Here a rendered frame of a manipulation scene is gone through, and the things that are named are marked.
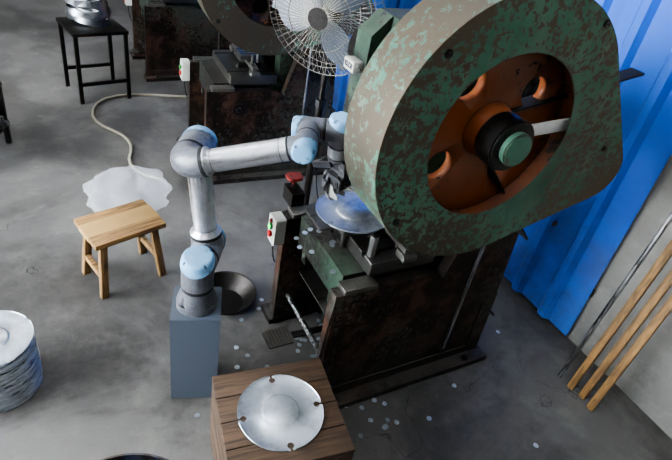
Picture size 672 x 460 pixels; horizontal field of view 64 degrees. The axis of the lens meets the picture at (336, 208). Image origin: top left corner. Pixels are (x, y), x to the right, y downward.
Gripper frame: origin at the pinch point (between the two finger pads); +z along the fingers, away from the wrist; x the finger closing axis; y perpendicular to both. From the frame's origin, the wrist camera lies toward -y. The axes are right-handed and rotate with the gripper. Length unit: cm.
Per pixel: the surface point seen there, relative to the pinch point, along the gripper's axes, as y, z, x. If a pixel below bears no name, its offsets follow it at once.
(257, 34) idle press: -122, 3, 60
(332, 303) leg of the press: 21.5, 27.8, -16.7
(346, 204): -2.0, 12.6, 11.5
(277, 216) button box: -25.7, 27.5, -4.1
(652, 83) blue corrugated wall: 52, -24, 133
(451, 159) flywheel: 38, -35, 10
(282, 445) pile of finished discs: 44, 42, -59
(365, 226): 11.9, 11.5, 7.8
